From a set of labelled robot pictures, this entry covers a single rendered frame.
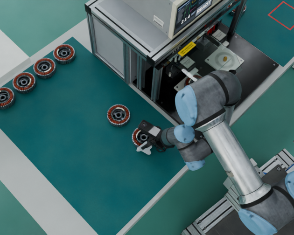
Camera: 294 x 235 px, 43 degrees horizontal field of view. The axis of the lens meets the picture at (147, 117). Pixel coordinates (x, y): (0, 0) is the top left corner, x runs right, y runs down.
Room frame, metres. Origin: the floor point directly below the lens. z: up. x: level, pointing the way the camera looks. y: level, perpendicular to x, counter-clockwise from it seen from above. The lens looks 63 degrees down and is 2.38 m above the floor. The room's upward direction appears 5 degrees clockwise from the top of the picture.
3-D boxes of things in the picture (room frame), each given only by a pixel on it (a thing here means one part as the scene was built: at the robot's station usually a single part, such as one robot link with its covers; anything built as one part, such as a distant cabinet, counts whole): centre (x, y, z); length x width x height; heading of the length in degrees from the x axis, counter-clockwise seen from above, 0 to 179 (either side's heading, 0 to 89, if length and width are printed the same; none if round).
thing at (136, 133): (0.72, 0.01, 0.77); 0.11 x 0.11 x 0.04
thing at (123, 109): (0.83, 0.14, 0.77); 0.11 x 0.11 x 0.04
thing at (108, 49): (1.12, 0.21, 0.91); 0.28 x 0.03 x 0.32; 50
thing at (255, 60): (1.12, -0.30, 0.76); 0.64 x 0.47 x 0.02; 140
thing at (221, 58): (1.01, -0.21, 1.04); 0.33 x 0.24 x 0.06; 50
